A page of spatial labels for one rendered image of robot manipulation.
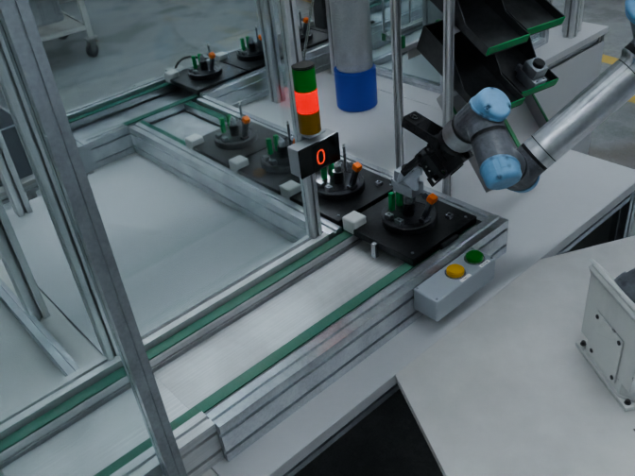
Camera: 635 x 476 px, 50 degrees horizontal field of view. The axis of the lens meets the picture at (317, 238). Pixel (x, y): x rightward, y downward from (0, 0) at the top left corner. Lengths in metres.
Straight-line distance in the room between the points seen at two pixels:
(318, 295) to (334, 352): 0.22
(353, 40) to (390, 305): 1.25
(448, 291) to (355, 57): 1.22
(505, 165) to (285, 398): 0.62
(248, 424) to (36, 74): 0.78
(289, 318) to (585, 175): 1.05
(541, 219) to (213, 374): 1.00
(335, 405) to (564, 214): 0.89
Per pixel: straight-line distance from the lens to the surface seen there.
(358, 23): 2.48
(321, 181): 1.85
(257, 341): 1.50
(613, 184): 2.14
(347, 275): 1.64
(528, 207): 1.99
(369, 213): 1.76
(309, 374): 1.39
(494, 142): 1.38
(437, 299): 1.49
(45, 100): 0.84
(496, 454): 1.35
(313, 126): 1.52
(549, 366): 1.51
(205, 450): 1.33
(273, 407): 1.37
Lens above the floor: 1.92
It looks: 34 degrees down
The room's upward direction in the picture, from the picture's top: 7 degrees counter-clockwise
